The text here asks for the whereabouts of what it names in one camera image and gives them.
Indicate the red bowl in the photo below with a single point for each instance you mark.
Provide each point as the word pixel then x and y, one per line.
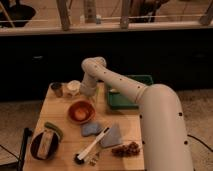
pixel 83 105

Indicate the white cup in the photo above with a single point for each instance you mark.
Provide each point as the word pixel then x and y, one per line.
pixel 73 87

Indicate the blue triangular cloth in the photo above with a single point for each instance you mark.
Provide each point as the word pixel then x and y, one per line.
pixel 112 138

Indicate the black chair frame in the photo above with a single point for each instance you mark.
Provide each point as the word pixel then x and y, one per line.
pixel 20 159

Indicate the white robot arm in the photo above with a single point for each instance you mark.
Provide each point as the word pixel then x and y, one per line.
pixel 164 134

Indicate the bread slice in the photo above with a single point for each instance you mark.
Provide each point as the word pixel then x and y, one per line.
pixel 45 144

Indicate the small metal fork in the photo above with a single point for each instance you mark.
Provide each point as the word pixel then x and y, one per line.
pixel 93 161

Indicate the orange apple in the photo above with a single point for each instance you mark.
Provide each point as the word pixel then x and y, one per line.
pixel 80 114

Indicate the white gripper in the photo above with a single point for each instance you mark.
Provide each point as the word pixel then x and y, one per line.
pixel 88 88

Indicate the dark small cup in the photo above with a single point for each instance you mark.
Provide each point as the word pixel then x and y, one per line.
pixel 57 89

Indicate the bunch of brown grapes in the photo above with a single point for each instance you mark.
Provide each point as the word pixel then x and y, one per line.
pixel 131 149

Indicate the green plastic tray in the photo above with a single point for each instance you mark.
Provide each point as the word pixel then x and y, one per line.
pixel 117 101

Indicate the green cucumber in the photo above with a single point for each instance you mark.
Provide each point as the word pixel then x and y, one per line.
pixel 54 128

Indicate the dark round plate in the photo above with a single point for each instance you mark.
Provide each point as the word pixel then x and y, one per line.
pixel 36 142

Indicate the white handled brush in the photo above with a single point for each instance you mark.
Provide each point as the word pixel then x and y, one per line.
pixel 80 157

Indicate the blue sponge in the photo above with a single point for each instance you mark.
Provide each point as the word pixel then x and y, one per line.
pixel 91 128

